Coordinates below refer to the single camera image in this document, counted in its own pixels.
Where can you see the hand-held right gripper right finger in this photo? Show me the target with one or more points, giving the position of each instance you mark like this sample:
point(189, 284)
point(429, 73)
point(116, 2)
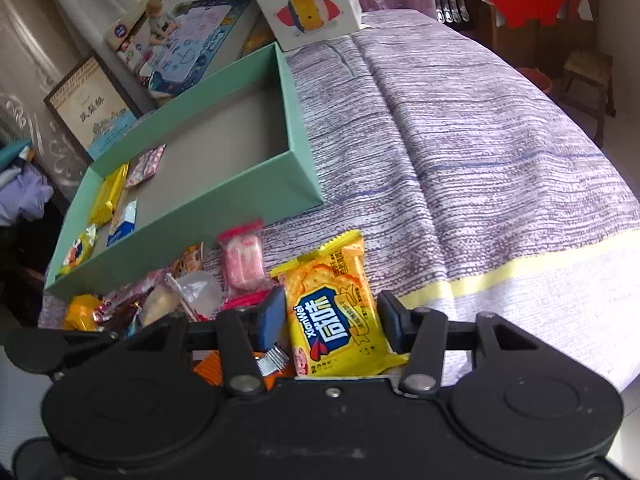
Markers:
point(392, 317)

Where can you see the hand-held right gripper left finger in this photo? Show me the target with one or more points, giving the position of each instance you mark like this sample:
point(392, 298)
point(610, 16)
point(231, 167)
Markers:
point(270, 312)

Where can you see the yellow cracker packet blue label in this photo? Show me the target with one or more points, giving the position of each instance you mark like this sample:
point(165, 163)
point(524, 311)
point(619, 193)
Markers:
point(330, 305)

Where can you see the orange yellow snack packet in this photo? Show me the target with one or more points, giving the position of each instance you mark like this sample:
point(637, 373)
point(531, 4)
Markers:
point(82, 312)

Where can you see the teal cardboard box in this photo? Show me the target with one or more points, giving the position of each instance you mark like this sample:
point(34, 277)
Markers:
point(220, 140)

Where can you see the silver foil wrapper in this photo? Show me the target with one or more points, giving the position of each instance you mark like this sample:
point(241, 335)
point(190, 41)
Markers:
point(272, 360)

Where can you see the pink candy packet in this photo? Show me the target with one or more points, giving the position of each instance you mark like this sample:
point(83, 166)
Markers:
point(242, 260)

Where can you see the clear jelly cup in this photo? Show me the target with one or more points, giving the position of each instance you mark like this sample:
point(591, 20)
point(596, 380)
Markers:
point(200, 292)

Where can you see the orange flat snack packet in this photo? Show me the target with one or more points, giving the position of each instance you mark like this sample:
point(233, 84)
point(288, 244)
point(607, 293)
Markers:
point(210, 370)

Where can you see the yellow cartoon snack packet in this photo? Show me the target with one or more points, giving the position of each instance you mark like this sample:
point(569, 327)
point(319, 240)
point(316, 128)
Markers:
point(77, 252)

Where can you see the pink foil snack packet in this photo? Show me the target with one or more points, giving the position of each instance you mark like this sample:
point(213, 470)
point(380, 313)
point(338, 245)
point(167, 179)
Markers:
point(130, 295)

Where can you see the purple clothes pile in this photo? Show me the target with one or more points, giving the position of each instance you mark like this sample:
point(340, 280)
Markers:
point(22, 197)

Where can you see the blue and white snack packet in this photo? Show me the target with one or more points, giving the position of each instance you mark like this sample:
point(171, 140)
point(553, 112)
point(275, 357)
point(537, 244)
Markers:
point(122, 225)

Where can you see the plain yellow snack packet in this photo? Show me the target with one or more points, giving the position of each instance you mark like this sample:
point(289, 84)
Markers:
point(107, 195)

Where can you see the pink patterned snack packet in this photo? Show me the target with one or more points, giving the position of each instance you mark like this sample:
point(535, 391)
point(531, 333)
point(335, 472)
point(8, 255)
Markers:
point(145, 165)

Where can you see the framed pastry gift box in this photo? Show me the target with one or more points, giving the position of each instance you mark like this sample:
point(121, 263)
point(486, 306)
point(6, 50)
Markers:
point(92, 110)

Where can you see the red plastic basin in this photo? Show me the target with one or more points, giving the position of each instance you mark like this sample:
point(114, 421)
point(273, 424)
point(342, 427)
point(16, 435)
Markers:
point(535, 80)

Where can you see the beige embossed cloth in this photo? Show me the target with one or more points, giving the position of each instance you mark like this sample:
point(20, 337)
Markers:
point(30, 60)

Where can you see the drawing mat toy box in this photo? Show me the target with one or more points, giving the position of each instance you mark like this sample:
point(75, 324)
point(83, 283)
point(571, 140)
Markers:
point(190, 30)

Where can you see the wooden stool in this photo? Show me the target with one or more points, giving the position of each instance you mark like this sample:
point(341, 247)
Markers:
point(587, 77)

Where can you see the white duck toy box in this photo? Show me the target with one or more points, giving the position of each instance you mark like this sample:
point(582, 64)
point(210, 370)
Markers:
point(305, 0)

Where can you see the metal hooks rack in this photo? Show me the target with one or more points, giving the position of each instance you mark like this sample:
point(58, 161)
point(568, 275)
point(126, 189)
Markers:
point(450, 5)

